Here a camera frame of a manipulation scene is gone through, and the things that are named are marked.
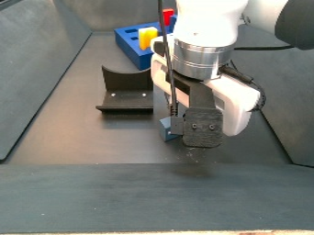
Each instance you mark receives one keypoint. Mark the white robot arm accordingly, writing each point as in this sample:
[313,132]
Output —
[200,45]

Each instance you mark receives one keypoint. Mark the light blue rectangle block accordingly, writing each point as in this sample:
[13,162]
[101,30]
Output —
[165,129]

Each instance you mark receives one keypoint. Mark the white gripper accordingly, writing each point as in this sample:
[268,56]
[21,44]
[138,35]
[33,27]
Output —
[220,104]

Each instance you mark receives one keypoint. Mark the black curved fixture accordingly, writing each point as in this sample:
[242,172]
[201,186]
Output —
[129,92]

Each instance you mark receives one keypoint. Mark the blue board with cutouts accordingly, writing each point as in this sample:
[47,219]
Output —
[127,41]

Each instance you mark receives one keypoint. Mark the red rounded block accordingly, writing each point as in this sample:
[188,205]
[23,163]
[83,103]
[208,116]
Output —
[168,14]

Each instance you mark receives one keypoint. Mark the yellow notched block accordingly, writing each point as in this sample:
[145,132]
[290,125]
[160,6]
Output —
[146,35]

